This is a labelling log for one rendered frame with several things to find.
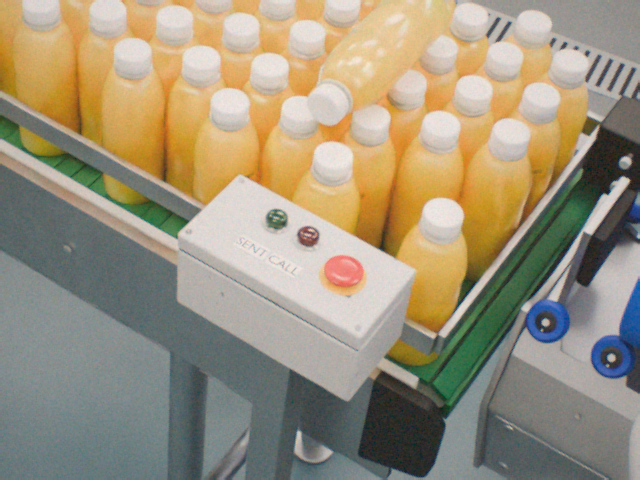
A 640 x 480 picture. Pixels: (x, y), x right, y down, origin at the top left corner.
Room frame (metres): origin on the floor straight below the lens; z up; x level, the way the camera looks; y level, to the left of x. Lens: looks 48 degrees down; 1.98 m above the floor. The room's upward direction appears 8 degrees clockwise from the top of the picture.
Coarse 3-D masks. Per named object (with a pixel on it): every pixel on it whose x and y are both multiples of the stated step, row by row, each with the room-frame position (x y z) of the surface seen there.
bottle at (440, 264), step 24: (408, 240) 0.85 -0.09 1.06; (432, 240) 0.84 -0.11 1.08; (456, 240) 0.85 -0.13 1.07; (408, 264) 0.84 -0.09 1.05; (432, 264) 0.83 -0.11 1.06; (456, 264) 0.84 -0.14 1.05; (432, 288) 0.82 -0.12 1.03; (456, 288) 0.84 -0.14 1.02; (408, 312) 0.83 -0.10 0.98; (432, 312) 0.82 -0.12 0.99; (408, 360) 0.82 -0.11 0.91; (432, 360) 0.83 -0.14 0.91
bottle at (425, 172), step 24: (408, 144) 0.99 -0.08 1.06; (456, 144) 0.98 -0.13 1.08; (408, 168) 0.96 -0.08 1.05; (432, 168) 0.96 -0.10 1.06; (456, 168) 0.97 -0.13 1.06; (408, 192) 0.96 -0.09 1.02; (432, 192) 0.95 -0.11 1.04; (456, 192) 0.96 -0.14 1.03; (408, 216) 0.95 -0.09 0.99; (384, 240) 0.98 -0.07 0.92
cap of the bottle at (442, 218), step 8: (432, 200) 0.87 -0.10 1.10; (440, 200) 0.87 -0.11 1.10; (448, 200) 0.87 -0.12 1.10; (424, 208) 0.86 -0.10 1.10; (432, 208) 0.86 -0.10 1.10; (440, 208) 0.86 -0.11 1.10; (448, 208) 0.86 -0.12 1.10; (456, 208) 0.87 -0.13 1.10; (424, 216) 0.85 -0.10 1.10; (432, 216) 0.85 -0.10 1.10; (440, 216) 0.85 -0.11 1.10; (448, 216) 0.85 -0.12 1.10; (456, 216) 0.86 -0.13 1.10; (424, 224) 0.85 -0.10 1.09; (432, 224) 0.84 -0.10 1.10; (440, 224) 0.84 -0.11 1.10; (448, 224) 0.84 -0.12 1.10; (456, 224) 0.84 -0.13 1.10; (432, 232) 0.84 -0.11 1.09; (440, 232) 0.84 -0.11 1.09; (448, 232) 0.84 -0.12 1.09; (456, 232) 0.85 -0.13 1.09
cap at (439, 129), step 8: (440, 112) 1.00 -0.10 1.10; (424, 120) 0.98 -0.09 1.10; (432, 120) 0.99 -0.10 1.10; (440, 120) 0.99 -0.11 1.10; (448, 120) 0.99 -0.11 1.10; (456, 120) 0.99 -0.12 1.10; (424, 128) 0.97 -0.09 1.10; (432, 128) 0.97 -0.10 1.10; (440, 128) 0.98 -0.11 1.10; (448, 128) 0.98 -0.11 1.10; (456, 128) 0.98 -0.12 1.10; (424, 136) 0.97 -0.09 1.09; (432, 136) 0.97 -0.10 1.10; (440, 136) 0.96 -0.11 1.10; (448, 136) 0.97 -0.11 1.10; (456, 136) 0.97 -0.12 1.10; (432, 144) 0.97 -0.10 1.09; (440, 144) 0.96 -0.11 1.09; (448, 144) 0.97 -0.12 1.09
